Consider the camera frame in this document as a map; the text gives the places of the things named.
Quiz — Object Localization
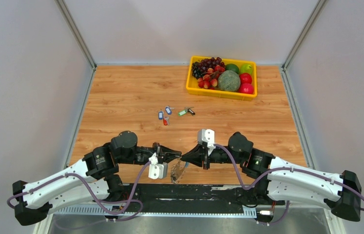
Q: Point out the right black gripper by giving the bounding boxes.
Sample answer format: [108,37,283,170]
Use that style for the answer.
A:
[180,143,244,171]

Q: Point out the large keyring with small rings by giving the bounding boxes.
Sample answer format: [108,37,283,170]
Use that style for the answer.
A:
[170,157,189,184]

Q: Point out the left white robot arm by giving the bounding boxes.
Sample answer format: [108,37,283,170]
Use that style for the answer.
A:
[7,131,182,226]

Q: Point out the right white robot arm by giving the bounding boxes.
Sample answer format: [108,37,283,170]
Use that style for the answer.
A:
[181,129,363,222]

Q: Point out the red tag key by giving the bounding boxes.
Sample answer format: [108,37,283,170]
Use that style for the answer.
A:
[163,116,169,126]

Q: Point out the blue tag key left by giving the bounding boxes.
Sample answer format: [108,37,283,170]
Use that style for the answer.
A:
[158,111,165,120]

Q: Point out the green tag key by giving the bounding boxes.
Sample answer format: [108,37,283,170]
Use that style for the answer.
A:
[178,110,188,116]

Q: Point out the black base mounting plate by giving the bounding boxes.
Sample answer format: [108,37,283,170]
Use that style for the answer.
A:
[133,184,273,214]

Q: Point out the red cherries cluster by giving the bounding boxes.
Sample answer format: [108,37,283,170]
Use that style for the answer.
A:
[193,65,225,90]

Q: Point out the green netted melon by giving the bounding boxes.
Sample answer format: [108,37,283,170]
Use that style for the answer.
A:
[218,70,241,92]

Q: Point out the lower red apple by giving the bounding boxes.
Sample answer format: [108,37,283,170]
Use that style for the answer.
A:
[238,83,254,95]

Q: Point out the red apple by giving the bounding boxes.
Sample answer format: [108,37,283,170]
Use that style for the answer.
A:
[239,73,253,84]
[238,83,254,95]

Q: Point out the dark purple grape bunch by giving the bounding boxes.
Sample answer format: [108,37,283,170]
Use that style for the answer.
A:
[191,57,226,79]

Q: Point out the upper red apple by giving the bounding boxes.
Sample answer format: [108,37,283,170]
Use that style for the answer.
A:
[239,73,253,84]

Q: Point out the dark green lime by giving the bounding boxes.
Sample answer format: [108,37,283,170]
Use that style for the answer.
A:
[225,63,240,74]

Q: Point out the light green apple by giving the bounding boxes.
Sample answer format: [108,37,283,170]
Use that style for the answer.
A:
[240,63,254,75]

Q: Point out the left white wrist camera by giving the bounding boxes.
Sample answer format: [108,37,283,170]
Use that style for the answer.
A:
[148,153,168,179]

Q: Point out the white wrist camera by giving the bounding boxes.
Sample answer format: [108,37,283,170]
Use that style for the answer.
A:
[197,129,216,155]
[148,153,168,179]

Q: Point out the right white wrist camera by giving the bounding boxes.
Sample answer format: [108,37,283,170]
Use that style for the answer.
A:
[197,129,216,155]

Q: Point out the aluminium front rail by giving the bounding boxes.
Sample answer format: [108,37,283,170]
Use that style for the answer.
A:
[33,181,331,234]

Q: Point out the left aluminium corner post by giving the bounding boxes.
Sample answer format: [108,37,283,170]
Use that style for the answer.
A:
[55,0,97,71]

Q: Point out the aluminium corner post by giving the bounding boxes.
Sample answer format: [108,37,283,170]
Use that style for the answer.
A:
[282,0,328,71]
[55,0,97,71]

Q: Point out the right aluminium corner post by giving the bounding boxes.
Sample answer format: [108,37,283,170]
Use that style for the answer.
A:
[282,0,328,71]

